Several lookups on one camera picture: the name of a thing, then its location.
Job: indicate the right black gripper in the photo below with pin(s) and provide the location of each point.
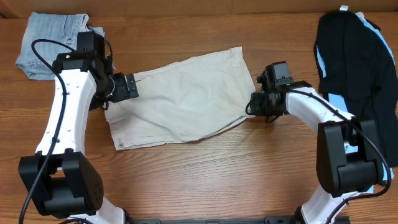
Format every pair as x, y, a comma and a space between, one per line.
256, 110

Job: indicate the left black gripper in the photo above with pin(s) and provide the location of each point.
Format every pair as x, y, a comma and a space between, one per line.
123, 92

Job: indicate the beige khaki shorts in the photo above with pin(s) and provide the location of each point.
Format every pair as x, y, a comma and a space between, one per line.
183, 101

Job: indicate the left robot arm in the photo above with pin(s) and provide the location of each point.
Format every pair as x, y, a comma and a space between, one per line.
59, 179

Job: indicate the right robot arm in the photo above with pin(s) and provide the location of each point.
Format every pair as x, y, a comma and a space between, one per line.
349, 164

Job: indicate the folded light blue jeans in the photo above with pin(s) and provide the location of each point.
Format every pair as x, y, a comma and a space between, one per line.
63, 29

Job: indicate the black garment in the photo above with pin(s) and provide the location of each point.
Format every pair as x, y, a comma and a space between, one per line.
358, 73

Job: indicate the white garment tag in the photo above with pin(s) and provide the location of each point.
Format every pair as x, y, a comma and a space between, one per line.
344, 8

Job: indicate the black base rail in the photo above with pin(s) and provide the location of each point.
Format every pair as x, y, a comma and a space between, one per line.
214, 221

